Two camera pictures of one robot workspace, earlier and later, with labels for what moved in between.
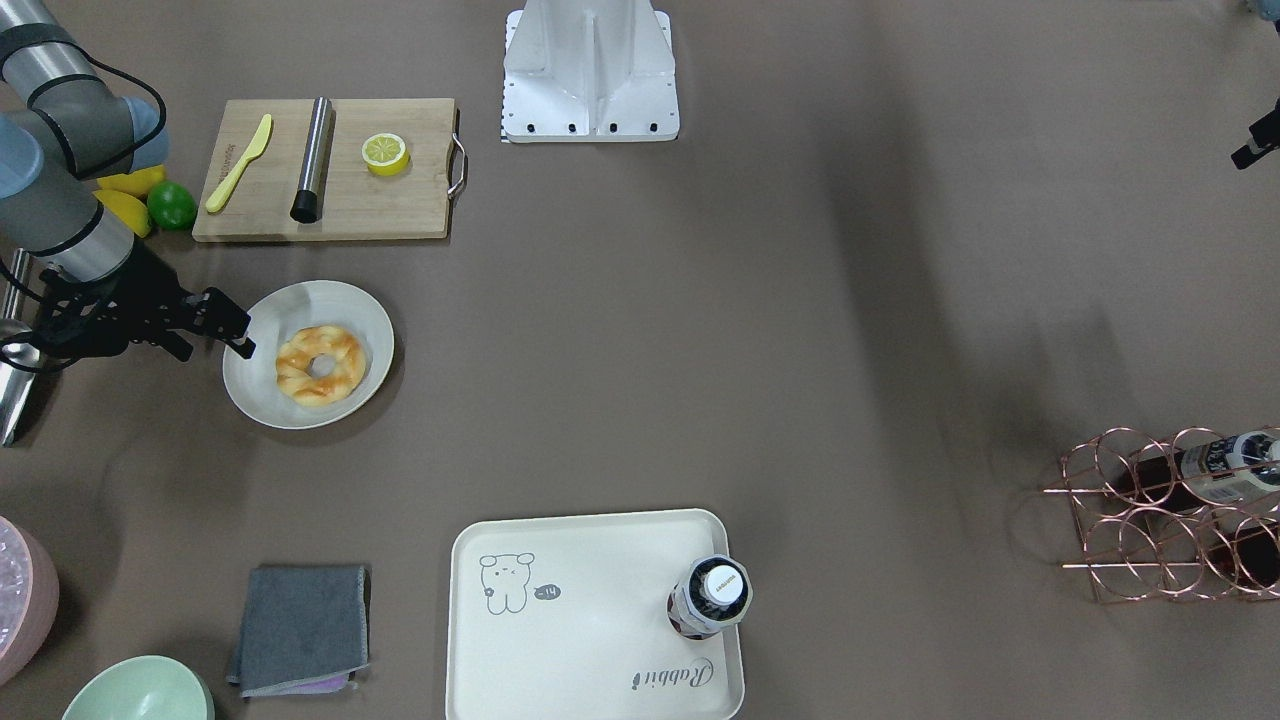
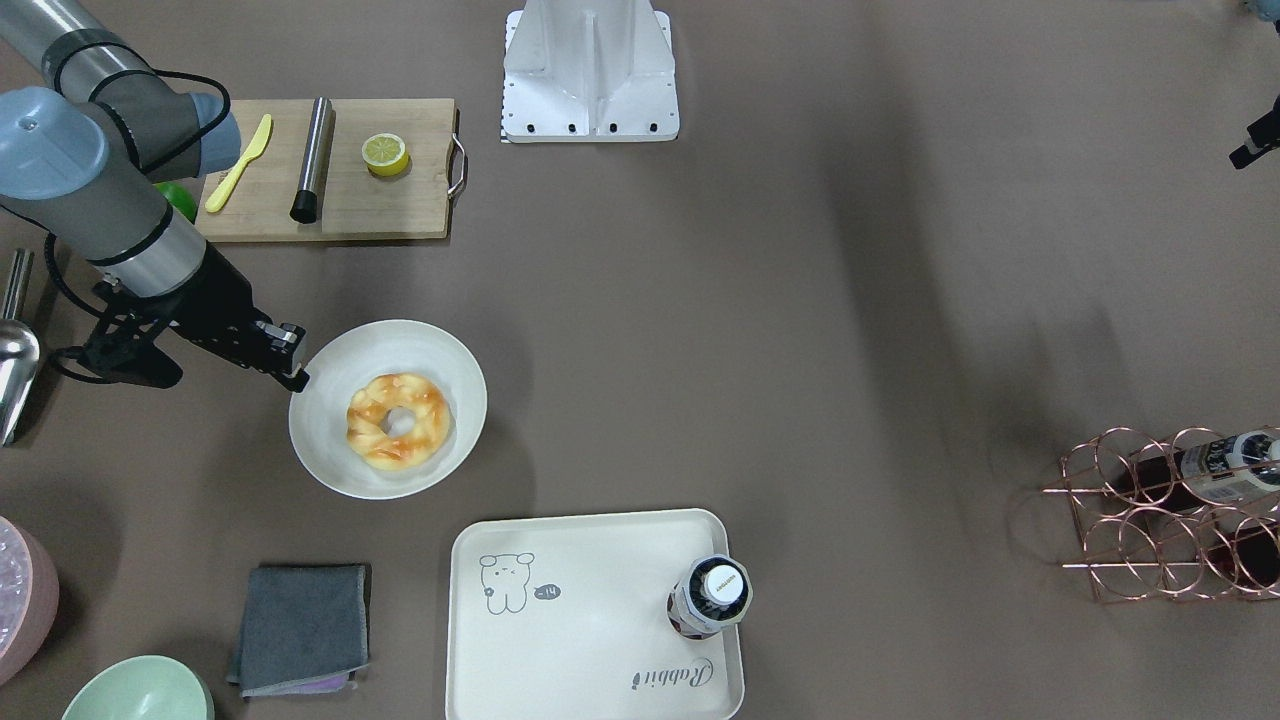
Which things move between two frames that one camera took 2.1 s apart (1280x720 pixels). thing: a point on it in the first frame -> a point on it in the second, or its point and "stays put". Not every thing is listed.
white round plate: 323,352 -> 390,408
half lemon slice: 385,154 stays put
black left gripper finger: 1264,138 stays put
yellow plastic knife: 219,196 stays put
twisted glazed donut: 294,357 -> 367,420
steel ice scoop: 20,349 stays put
